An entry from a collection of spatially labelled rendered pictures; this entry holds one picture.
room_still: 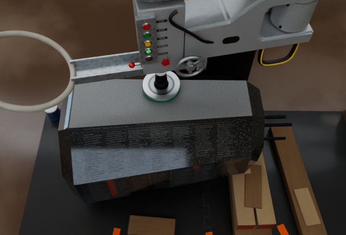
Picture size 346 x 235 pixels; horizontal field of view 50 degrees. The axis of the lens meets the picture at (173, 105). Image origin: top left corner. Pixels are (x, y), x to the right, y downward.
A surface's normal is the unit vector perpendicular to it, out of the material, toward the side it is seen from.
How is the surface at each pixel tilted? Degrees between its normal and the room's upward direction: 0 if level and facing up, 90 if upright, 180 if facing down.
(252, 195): 0
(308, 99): 0
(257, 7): 90
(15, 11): 0
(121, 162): 45
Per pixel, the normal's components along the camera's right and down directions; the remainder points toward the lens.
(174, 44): 0.20, 0.83
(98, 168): 0.06, 0.21
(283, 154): 0.00, -0.54
